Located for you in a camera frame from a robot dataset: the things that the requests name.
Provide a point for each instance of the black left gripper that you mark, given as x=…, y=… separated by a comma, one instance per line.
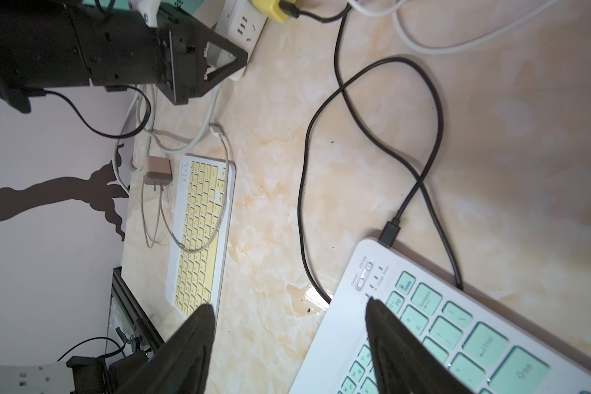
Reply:
x=120, y=49

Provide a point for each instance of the yellow wireless keyboard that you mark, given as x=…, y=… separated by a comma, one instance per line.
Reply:
x=201, y=222

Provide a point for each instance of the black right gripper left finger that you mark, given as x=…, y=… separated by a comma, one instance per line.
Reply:
x=181, y=365

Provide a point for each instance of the mint green toaster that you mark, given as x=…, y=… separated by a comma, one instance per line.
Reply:
x=188, y=6

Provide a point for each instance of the pink USB charger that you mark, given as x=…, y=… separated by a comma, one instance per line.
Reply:
x=157, y=171

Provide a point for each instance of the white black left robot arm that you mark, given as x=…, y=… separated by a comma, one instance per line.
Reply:
x=58, y=44

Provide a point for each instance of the white power strip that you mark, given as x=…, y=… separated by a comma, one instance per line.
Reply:
x=241, y=23

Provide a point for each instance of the green wireless keyboard centre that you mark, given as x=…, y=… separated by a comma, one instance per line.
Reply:
x=478, y=347

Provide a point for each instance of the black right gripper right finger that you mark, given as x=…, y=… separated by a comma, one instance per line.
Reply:
x=401, y=363

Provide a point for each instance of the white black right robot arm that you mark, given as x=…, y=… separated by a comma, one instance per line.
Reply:
x=78, y=375

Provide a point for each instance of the yellow USB charger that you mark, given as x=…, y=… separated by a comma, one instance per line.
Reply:
x=277, y=10

